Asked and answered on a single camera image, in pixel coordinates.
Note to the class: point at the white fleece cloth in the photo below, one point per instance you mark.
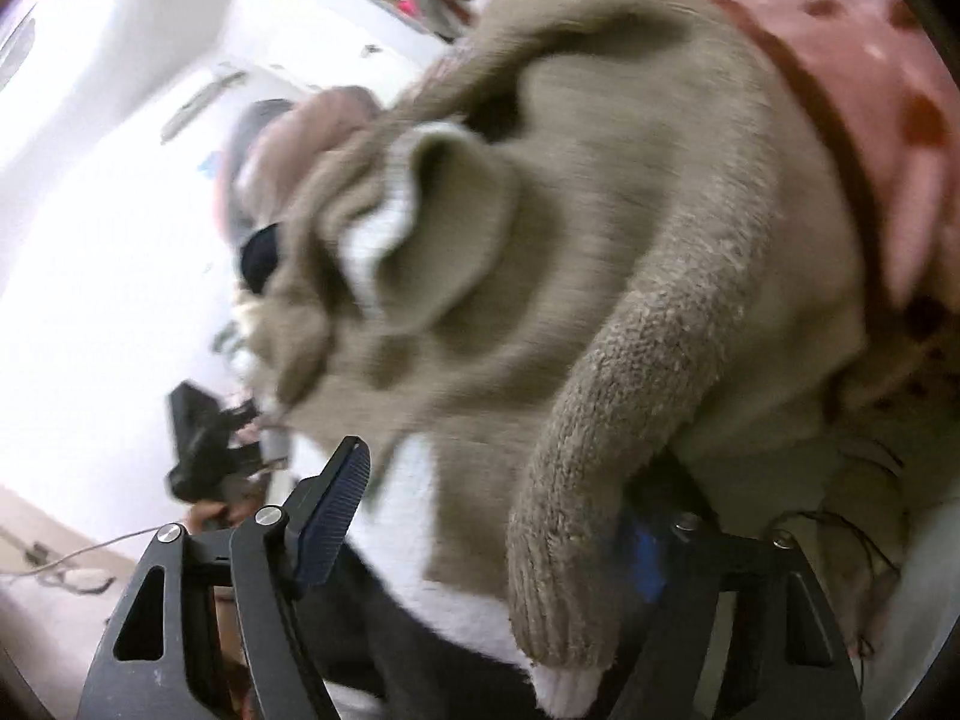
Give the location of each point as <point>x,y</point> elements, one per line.
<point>442,570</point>

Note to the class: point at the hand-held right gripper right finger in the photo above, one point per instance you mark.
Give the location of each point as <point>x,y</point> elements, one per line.
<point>645,551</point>

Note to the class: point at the black pants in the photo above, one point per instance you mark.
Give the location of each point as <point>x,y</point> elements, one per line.
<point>390,637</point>

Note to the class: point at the mauve fleece garment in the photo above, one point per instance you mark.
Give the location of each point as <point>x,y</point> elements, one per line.
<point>315,135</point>

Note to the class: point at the beige knit sweater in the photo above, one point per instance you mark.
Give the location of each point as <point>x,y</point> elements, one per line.
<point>600,240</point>

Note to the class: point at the dark navy cloth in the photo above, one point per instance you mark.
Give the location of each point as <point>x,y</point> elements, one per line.
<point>259,259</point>

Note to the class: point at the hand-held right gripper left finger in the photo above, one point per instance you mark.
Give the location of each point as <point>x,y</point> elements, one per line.
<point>335,514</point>

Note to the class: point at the pink dotted cloth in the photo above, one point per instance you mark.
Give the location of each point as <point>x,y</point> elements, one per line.
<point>862,75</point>

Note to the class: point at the cream bedsheet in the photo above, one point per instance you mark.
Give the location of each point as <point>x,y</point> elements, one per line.
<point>907,615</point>

